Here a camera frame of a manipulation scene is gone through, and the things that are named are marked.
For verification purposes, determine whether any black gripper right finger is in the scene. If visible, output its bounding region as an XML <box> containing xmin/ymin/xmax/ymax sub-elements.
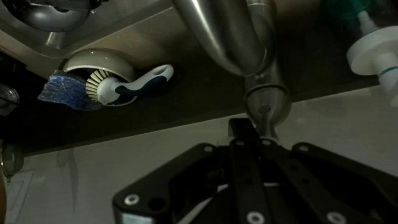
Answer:
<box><xmin>263</xmin><ymin>140</ymin><xmax>357</xmax><ymax>224</ymax></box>

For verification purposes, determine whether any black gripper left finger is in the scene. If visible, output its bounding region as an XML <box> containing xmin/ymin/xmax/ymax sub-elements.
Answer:
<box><xmin>229</xmin><ymin>119</ymin><xmax>266</xmax><ymax>224</ymax></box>

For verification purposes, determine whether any brushed steel sink faucet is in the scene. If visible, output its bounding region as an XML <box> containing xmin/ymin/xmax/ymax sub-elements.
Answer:
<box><xmin>172</xmin><ymin>0</ymin><xmax>291</xmax><ymax>142</ymax></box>

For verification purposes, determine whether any dish brush white blue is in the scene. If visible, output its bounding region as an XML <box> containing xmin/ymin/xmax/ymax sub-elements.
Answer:
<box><xmin>86</xmin><ymin>65</ymin><xmax>174</xmax><ymax>108</ymax></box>

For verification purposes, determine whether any small ceramic sponge dish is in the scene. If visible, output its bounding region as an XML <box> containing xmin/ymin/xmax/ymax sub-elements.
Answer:
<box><xmin>63</xmin><ymin>50</ymin><xmax>137</xmax><ymax>83</ymax></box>

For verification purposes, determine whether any blue sponge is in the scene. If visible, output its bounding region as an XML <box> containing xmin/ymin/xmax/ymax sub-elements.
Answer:
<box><xmin>38</xmin><ymin>70</ymin><xmax>101</xmax><ymax>111</ymax></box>

